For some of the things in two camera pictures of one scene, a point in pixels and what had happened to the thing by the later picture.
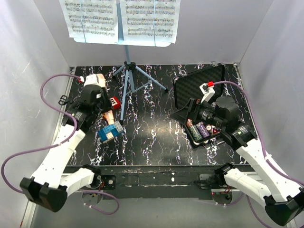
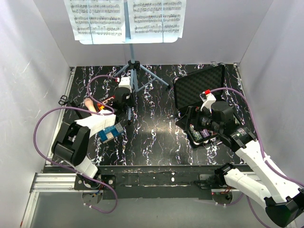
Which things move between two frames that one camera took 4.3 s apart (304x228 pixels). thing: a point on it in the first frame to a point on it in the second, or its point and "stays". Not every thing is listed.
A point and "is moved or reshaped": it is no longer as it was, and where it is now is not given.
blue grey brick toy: x=108 y=133 stays
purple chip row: x=203 y=129 stays
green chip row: x=195 y=133 stays
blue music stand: x=129 y=65 to x=141 y=76
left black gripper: x=108 y=105 to x=132 y=104
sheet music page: x=149 y=20 is moved or reshaped
